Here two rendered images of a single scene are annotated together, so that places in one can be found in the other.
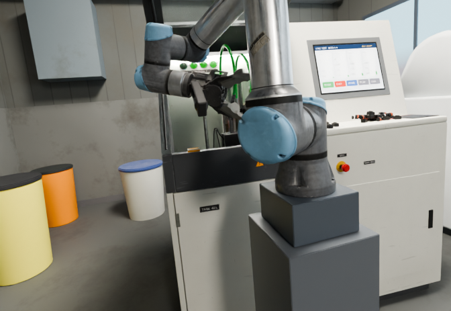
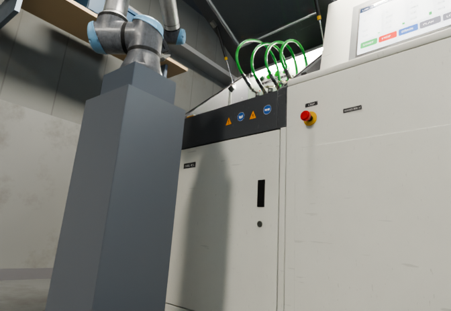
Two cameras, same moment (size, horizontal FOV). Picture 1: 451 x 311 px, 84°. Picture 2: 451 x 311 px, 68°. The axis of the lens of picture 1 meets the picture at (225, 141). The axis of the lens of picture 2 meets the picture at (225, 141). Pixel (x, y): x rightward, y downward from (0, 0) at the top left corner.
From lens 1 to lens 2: 1.49 m
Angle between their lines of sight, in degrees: 60
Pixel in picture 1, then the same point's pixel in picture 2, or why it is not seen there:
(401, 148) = (413, 80)
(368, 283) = (115, 122)
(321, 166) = (130, 53)
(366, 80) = (435, 18)
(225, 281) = (187, 245)
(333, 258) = (102, 101)
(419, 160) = not seen: outside the picture
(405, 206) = (434, 185)
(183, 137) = not seen: hidden behind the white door
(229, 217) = (201, 175)
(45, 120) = not seen: hidden behind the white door
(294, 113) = (100, 19)
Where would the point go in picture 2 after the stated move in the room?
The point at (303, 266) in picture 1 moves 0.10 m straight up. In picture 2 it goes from (89, 105) to (94, 78)
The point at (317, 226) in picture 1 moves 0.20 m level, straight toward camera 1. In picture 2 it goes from (110, 86) to (44, 75)
